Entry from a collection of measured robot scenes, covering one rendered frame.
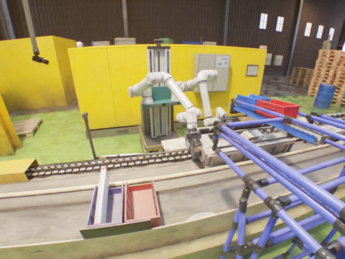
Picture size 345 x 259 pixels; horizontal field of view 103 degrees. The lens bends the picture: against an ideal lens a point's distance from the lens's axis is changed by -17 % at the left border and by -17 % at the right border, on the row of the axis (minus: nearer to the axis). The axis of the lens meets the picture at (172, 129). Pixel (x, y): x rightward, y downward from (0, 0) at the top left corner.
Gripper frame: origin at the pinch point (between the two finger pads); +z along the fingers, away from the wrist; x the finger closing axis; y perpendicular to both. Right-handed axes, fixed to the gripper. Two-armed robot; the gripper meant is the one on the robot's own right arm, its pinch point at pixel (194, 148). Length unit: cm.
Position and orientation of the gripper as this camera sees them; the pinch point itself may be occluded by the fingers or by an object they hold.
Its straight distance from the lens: 140.8
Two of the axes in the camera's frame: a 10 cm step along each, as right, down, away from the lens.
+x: 9.7, -1.0, 2.0
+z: 1.0, 10.0, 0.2
